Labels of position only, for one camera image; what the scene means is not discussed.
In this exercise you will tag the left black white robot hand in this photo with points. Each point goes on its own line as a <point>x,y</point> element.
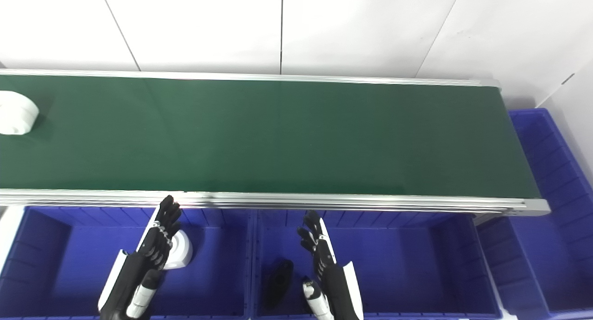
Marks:
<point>139,269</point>

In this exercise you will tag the white curved plastic part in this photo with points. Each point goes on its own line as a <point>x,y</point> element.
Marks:
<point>183,253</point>
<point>16,114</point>

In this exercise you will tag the blue plastic bin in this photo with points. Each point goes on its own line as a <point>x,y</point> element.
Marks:
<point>69,264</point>
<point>556,172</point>
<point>407,264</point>

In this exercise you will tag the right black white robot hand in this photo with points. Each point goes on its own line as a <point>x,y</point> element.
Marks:
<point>331,283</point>

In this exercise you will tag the green conveyor belt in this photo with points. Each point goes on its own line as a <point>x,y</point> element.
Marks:
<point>278,134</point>
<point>324,202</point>

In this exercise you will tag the black plastic part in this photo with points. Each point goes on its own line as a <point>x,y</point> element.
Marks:
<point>280,279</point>

